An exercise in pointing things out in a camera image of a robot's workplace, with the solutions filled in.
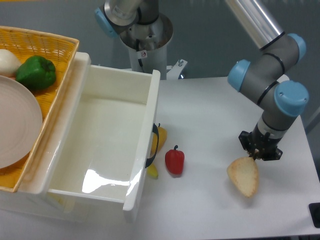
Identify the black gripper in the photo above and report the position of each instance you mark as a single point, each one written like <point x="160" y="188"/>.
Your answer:
<point x="260" y="146"/>

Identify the triangle toast bread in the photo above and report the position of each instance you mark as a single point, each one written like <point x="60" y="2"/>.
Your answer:
<point x="244" y="174"/>

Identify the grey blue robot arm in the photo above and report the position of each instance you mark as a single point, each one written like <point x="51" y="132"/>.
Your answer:
<point x="281" y="102"/>

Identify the black object at edge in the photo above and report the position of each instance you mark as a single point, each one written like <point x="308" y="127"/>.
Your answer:
<point x="314" y="209"/>

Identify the red bell pepper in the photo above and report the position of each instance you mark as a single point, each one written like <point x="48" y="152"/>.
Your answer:
<point x="174" y="161"/>

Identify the yellow bell pepper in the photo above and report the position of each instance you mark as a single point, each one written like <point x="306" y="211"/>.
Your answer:
<point x="162" y="133"/>

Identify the small yellow banana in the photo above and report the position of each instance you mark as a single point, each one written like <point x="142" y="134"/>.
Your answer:
<point x="152" y="171"/>

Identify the white open drawer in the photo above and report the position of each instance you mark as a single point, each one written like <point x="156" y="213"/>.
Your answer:
<point x="102" y="158"/>

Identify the yellow woven basket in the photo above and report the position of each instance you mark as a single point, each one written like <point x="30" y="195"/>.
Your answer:
<point x="61" y="50"/>

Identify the white drawer cabinet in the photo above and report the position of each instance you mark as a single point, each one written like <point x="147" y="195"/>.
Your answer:
<point x="32" y="198"/>

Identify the green bell pepper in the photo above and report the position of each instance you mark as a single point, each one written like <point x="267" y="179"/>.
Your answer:
<point x="36" y="73"/>

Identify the pink round plate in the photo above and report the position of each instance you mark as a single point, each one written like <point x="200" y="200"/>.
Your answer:
<point x="20" y="121"/>

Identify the white onion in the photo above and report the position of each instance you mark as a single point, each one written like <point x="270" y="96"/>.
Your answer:
<point x="9" y="63"/>

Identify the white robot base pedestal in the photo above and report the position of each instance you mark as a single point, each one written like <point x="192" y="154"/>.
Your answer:
<point x="147" y="48"/>

